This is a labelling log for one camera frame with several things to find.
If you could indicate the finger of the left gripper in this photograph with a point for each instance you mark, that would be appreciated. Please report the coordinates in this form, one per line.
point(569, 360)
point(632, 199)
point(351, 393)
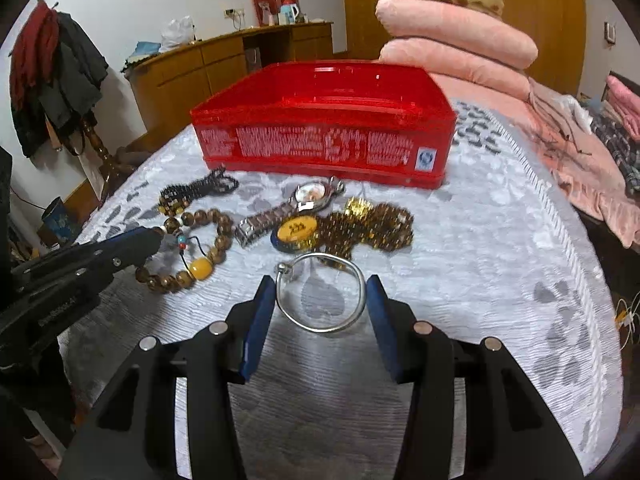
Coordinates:
point(131, 248)

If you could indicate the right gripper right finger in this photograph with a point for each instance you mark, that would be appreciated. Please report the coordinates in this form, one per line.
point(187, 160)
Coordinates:
point(510, 433)

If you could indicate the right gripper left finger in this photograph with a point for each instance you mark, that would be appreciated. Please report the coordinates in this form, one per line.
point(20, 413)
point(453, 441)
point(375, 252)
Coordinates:
point(130, 432)

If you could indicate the yellow round pendant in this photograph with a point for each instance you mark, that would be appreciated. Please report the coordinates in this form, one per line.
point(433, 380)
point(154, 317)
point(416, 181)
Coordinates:
point(295, 235)

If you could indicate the silver wrist watch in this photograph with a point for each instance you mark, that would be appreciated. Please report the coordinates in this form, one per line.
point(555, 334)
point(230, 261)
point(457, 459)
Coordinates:
point(307, 198)

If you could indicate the blue patterned bin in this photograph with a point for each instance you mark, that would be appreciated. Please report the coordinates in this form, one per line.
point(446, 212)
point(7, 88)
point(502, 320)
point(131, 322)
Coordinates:
point(60, 222)

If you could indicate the wooden coat stand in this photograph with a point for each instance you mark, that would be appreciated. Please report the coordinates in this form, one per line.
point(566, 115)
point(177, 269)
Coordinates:
point(114, 173)

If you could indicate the dark hanging jackets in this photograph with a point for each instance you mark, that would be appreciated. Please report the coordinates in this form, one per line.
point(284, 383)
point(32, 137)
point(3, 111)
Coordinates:
point(61, 104)

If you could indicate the wooden sideboard cabinet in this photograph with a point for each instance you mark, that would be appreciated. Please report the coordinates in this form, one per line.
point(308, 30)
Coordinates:
point(167, 86)

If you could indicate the blue folded cloth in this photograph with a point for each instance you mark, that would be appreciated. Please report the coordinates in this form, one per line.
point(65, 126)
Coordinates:
point(142, 51)

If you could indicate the red hanging garment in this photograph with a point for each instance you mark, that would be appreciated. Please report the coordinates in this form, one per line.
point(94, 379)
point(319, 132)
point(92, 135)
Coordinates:
point(33, 52)

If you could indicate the white plastic bag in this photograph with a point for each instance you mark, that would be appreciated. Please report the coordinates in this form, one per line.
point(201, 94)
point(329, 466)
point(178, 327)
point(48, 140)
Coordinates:
point(177, 34)

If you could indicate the pink bed sheet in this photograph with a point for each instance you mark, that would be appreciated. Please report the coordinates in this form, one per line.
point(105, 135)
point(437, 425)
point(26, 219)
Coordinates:
point(581, 165)

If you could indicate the light blue electric kettle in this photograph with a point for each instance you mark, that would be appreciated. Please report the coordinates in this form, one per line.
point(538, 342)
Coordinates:
point(289, 13)

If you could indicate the red picture box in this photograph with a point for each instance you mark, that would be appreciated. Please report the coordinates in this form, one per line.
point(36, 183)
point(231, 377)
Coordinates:
point(267, 11)

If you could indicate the red metal tin box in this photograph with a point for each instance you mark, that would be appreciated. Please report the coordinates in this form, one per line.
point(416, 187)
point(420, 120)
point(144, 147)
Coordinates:
point(367, 121)

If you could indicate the plaid folded shirt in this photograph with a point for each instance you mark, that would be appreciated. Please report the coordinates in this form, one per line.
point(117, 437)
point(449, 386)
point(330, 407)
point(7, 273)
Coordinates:
point(624, 150)

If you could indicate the folded pink cloth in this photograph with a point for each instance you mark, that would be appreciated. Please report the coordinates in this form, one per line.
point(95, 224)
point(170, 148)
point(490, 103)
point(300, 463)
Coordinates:
point(626, 103)

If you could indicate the lower pink folded quilt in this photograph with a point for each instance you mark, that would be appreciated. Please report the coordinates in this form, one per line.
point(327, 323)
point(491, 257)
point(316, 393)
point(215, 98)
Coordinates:
point(437, 58)

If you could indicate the pink folded quilt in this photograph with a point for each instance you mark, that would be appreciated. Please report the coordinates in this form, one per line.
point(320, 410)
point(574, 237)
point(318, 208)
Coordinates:
point(437, 58)
point(459, 27)

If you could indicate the upper pink folded quilt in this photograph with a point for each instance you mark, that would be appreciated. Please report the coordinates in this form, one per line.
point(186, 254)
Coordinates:
point(459, 27)

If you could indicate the wall switch panel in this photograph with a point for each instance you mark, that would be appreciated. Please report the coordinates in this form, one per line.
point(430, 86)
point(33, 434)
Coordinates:
point(610, 33)

